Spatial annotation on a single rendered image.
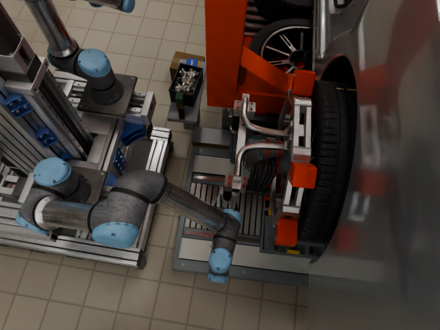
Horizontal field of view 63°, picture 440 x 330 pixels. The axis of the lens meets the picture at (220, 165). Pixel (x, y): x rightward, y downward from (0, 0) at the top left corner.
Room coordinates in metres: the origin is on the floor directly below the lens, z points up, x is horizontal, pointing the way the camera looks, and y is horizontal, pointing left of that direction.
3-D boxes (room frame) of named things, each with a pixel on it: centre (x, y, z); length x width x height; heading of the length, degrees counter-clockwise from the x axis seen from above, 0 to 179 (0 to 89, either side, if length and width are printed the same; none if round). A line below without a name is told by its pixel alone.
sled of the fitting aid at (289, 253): (0.64, -0.45, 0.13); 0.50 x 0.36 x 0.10; 176
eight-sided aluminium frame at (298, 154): (0.65, -0.28, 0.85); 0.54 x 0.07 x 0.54; 176
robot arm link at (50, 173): (0.47, 0.60, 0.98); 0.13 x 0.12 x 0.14; 167
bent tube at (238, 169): (0.56, -0.15, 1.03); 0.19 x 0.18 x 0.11; 86
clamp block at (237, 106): (0.84, -0.09, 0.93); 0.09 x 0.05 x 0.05; 86
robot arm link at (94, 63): (0.97, 0.54, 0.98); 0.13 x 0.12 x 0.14; 69
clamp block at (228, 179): (0.50, -0.07, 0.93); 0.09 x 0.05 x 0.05; 86
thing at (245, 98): (0.76, -0.17, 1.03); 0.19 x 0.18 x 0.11; 86
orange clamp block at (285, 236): (0.34, -0.27, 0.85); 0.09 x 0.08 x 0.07; 176
